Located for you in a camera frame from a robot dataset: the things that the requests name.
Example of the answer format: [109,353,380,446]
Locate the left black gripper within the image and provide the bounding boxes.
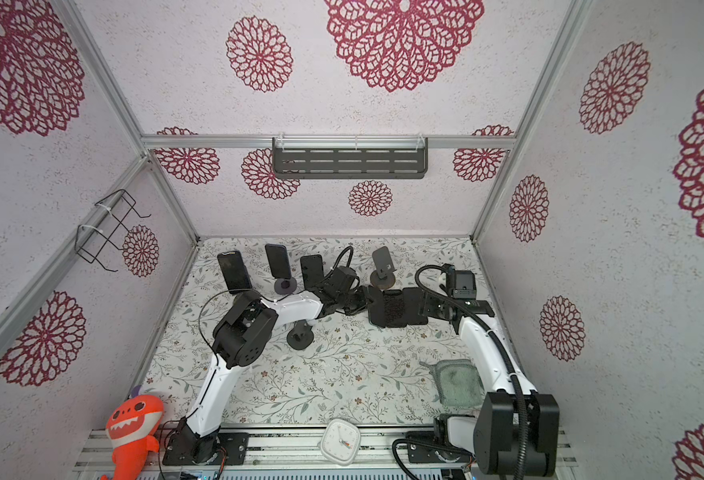
[339,284,378,316]

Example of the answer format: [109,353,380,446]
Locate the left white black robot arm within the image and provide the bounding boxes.
[158,261,361,467]

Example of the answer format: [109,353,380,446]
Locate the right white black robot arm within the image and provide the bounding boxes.
[391,264,560,479]

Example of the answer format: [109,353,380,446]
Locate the wood base stand right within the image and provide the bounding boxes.
[369,246,396,290]

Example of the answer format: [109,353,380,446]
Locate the dark grey round stand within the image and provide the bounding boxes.
[286,320,314,351]

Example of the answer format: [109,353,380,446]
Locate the grey round stand back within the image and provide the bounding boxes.
[274,277,297,295]

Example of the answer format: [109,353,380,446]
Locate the white square clock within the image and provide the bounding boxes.
[318,419,361,466]

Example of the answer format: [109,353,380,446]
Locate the red orange plush toy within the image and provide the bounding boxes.
[106,395,164,480]

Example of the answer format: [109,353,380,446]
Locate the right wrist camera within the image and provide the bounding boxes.
[440,264,477,301]

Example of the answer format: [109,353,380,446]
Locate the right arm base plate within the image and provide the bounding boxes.
[405,431,473,464]

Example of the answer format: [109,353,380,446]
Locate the dark grey wall shelf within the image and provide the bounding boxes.
[272,137,429,180]

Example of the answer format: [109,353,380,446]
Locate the aluminium front rail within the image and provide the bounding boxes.
[72,424,575,475]

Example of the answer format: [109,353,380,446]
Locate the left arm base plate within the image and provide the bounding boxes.
[162,431,250,467]

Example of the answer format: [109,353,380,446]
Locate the black wire wall rack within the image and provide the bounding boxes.
[73,189,151,273]

